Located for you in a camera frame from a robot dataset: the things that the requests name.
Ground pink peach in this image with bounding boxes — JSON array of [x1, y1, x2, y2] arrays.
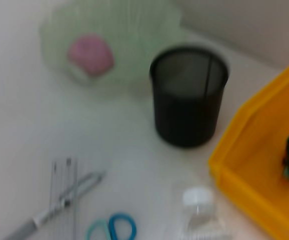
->
[[67, 34, 115, 77]]

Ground clear green-label water bottle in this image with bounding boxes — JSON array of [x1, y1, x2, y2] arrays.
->
[[178, 187, 234, 240]]

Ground blue scissors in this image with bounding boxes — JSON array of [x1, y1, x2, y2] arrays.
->
[[85, 212, 138, 240]]

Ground clear plastic ruler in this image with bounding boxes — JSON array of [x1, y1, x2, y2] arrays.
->
[[49, 157, 80, 240]]

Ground black mesh pen holder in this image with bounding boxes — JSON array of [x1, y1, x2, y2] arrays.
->
[[149, 45, 231, 149]]

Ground silver white ballpoint pen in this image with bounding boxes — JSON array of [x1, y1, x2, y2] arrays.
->
[[2, 170, 106, 240]]

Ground pale green wavy bowl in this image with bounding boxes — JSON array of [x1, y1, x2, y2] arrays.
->
[[39, 0, 183, 87]]

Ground yellow plastic bin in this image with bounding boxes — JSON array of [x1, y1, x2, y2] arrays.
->
[[207, 53, 289, 240]]

